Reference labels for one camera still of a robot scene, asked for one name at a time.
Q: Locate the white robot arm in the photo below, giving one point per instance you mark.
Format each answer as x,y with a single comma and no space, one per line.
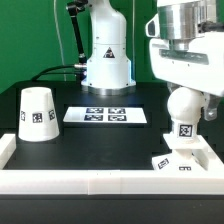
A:
186,48

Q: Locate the white marker plate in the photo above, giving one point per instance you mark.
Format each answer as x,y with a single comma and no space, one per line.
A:
111,115

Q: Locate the white lamp base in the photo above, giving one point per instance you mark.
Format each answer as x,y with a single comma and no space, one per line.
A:
182,156

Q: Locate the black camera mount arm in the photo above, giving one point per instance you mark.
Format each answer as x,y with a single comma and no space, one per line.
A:
74,8

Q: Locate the white U-shaped fence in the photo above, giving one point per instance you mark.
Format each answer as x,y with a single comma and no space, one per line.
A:
33,182

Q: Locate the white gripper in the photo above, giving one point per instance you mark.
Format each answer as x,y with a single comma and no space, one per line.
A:
200,68

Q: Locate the white lamp bulb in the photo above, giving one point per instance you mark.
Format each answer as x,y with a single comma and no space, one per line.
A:
184,106

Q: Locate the white lamp hood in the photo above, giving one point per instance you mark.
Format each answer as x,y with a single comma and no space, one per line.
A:
37,120

